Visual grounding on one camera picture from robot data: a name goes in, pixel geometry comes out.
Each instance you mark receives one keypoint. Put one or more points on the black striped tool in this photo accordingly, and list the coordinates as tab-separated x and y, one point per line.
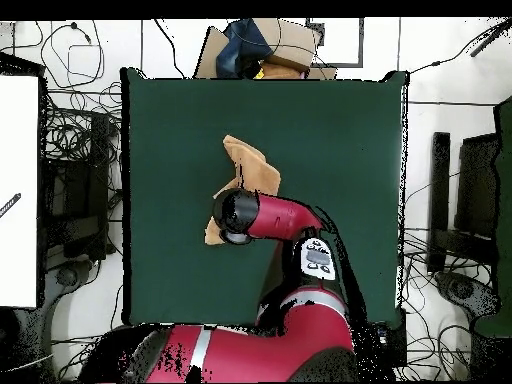
10	204

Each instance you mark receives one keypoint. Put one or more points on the dark green covered furniture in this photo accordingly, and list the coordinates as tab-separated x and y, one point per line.
504	240

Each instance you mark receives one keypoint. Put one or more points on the tan terry towel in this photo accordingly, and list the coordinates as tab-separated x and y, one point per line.
248	160

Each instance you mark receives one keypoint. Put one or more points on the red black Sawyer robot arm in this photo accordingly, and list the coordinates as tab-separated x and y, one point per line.
280	218

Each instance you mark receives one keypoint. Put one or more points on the blue jeans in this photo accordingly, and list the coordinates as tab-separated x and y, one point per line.
240	48

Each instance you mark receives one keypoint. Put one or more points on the black upright bar stand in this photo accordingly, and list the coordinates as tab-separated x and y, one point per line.
440	180

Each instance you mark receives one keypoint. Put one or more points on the grey square floor frame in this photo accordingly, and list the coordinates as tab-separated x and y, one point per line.
340	64

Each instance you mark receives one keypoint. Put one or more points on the small yellow item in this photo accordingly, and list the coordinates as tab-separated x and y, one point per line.
259	74

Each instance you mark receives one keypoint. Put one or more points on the grey chair base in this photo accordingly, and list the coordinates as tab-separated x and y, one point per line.
66	276

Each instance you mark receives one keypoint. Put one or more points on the black box unit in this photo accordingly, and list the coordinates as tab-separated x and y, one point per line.
478	184

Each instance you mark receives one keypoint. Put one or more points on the black power strip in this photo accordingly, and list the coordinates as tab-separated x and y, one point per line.
396	344

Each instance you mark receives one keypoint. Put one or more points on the black chair base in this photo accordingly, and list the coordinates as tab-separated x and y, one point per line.
460	290

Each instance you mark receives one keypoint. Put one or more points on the black rod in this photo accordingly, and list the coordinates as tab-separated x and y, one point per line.
482	47

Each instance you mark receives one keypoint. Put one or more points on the black equipment rack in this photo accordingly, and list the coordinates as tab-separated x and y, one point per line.
76	192

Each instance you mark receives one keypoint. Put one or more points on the brown cardboard box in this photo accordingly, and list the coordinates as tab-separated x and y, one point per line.
292	40

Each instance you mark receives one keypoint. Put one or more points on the white board panel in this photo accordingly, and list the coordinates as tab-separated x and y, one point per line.
18	180

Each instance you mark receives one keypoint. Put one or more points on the dark green table cloth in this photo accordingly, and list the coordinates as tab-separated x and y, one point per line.
320	120

